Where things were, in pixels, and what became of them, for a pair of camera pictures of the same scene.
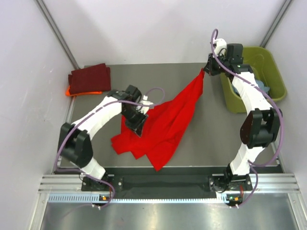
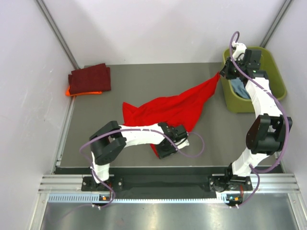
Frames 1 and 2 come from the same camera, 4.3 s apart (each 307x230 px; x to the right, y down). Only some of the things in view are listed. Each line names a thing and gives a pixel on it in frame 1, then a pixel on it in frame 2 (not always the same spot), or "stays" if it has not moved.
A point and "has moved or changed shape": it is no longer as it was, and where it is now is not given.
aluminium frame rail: (265, 183) stays
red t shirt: (166, 122) has moved or changed shape
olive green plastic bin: (262, 62) stays
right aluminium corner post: (281, 12) stays
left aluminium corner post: (50, 19) stays
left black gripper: (137, 126) → (162, 154)
